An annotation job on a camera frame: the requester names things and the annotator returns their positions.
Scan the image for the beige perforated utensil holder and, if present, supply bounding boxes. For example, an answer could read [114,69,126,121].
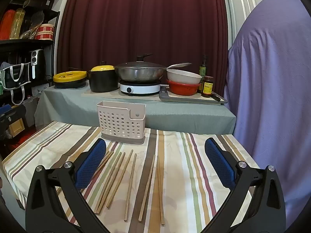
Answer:
[97,101,147,144]

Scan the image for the black air fryer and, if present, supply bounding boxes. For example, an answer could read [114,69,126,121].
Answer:
[29,49,46,80]

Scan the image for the brown sauce jar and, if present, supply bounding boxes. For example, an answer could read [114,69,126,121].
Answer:
[201,76,214,98]

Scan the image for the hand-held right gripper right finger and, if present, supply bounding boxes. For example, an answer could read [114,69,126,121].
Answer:
[204,137,287,233]

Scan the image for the black griddle with yellow lid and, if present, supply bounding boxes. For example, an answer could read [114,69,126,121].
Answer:
[53,70,88,89]

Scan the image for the white induction cooker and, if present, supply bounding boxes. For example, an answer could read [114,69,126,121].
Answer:
[119,80,161,96]

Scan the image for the grey cutting board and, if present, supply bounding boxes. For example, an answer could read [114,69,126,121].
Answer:
[159,85,228,105]

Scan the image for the purple drape cloth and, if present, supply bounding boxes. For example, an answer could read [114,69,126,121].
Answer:
[224,0,311,229]

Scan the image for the orange package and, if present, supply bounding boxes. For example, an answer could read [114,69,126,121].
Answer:
[0,9,15,40]

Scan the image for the golden package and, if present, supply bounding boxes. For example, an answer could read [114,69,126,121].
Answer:
[10,8,25,39]

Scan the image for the maroon curtain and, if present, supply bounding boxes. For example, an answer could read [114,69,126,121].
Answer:
[56,0,230,95]

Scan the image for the dark wok lid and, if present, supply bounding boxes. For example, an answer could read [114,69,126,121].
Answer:
[114,53,168,69]

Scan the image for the white cardboard box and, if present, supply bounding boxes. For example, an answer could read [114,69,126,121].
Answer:
[31,83,52,97]

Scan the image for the black pot with yellow lid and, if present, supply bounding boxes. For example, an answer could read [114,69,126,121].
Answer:
[88,61,119,93]

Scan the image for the grey plastic bag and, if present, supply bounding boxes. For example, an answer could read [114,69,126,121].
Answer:
[30,11,45,30]

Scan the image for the red striped round box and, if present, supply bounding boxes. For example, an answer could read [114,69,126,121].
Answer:
[34,23,54,40]

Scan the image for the white bowl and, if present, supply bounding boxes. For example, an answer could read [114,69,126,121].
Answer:
[166,68,203,84]

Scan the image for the clear snack bag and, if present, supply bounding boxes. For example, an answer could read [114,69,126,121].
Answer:
[19,28,37,39]

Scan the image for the row of wooden chopsticks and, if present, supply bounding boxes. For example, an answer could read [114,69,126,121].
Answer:
[93,149,166,226]

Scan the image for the red colander bowl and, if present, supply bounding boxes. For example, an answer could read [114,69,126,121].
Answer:
[167,79,202,96]

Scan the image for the white door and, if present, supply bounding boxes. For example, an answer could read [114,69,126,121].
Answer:
[227,0,283,46]

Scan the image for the yellow box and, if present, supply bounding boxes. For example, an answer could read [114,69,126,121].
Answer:
[8,119,25,137]

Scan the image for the black shelf unit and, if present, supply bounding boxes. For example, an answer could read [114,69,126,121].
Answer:
[0,0,61,131]

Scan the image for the striped tablecloth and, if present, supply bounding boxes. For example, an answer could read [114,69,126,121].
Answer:
[2,121,261,233]

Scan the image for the black tote bag white straps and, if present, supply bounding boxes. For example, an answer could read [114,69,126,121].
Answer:
[1,63,32,105]

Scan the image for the steel wok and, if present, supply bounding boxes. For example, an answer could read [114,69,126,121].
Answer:
[114,63,192,83]

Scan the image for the grey-green tablecloth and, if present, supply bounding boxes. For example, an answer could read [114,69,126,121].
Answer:
[34,84,237,135]

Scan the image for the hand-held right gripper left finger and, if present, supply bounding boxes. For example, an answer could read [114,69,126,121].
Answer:
[25,138,107,233]

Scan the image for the red fabric bag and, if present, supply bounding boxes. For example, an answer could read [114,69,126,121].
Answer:
[5,130,37,151]

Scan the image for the dark green oil bottle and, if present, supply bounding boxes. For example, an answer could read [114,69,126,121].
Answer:
[198,55,209,93]

